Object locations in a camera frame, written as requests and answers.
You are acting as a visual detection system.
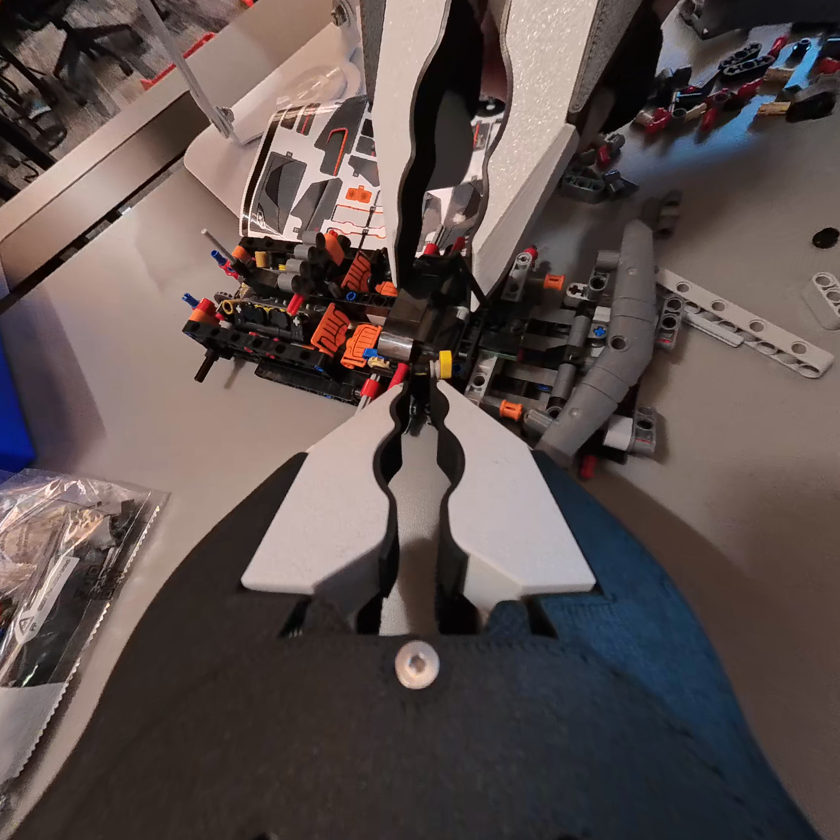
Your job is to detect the clear acrylic stand white base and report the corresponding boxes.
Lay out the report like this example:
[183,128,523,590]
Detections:
[138,0,375,217]

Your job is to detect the thin light grey lego beam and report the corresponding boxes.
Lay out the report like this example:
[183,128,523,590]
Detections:
[681,307,746,347]

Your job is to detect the car sticker sheet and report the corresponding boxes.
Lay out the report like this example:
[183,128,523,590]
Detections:
[239,95,500,257]

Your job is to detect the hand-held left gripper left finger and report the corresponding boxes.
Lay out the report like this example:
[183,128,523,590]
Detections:
[241,386,409,636]

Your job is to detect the clear bag of lego parts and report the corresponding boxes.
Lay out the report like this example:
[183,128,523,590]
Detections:
[0,467,172,815]

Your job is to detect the small light grey lego beam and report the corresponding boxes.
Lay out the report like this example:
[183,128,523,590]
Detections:
[810,272,840,329]

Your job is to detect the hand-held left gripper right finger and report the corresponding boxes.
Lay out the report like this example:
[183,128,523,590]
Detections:
[428,379,598,636]

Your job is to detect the lego car chassis model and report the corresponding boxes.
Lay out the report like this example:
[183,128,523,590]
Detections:
[182,190,685,479]

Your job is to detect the black office chair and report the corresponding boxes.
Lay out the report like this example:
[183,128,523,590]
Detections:
[36,0,155,86]

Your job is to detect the pile of loose lego pieces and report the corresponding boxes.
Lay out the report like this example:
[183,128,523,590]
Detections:
[633,20,840,135]

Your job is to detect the long light grey lego beam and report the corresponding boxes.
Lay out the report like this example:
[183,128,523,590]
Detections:
[656,268,836,380]

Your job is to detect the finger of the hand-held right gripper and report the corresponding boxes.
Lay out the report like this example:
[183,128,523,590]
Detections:
[360,0,460,296]
[469,0,621,309]

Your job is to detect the cluster of small lego pins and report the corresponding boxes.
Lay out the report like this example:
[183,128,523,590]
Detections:
[558,134,639,201]

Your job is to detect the blue plastic bin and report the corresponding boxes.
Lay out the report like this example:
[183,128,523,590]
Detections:
[0,328,35,473]

